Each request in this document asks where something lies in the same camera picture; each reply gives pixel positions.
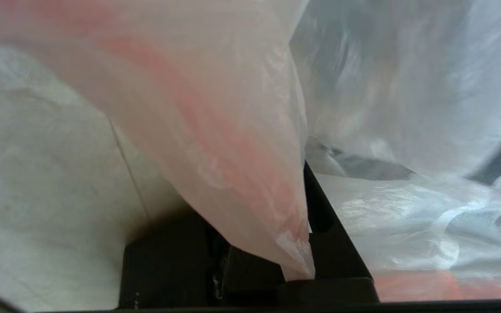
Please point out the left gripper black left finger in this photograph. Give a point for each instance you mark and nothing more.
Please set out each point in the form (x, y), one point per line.
(250, 278)

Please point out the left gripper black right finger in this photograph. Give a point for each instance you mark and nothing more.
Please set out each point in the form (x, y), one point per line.
(337, 269)

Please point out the fresh white orange-printed bag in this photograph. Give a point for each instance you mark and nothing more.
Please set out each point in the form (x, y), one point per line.
(215, 130)

